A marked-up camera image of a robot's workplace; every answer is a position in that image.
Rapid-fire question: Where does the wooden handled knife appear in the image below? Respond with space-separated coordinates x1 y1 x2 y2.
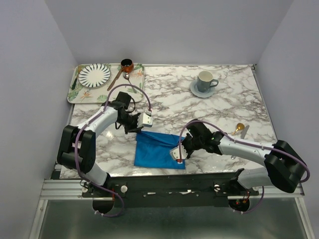
107 69 123 91

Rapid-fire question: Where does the striped white blue plate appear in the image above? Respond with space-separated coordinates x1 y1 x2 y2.
77 63 111 89

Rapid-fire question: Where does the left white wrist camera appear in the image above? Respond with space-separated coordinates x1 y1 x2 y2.
137 113 153 128

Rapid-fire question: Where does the aluminium frame rail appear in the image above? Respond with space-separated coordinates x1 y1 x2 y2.
40 173 305 200

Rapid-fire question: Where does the grey blue saucer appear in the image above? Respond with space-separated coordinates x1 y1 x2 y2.
190 81 215 98

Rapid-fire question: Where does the floral serving tray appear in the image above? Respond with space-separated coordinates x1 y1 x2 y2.
67 63 145 104

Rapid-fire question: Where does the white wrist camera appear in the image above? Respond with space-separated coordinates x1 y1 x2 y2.
169 145 187 164
137 113 153 128

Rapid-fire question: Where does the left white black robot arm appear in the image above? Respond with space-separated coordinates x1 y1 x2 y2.
57 92 153 197

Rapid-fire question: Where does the grey blue mug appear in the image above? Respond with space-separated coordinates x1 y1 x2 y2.
196 71 219 93

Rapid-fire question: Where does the blue satin napkin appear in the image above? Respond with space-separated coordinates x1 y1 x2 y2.
134 131 185 170

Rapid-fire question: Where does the silver utensil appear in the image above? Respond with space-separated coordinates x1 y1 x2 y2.
231 125 250 159

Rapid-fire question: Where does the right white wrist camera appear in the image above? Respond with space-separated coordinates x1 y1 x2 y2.
169 145 187 164

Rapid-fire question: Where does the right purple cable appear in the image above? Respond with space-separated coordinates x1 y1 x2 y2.
177 120 311 215

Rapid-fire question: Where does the brown ceramic pot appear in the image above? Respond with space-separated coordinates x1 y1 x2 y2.
121 59 134 73

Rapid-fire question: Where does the gold spoon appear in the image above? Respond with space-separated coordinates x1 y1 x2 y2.
232 122 245 135

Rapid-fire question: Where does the silver spoon on tray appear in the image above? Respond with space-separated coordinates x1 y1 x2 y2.
123 72 137 94

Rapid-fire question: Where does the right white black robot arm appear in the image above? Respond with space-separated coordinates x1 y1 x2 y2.
171 119 310 195

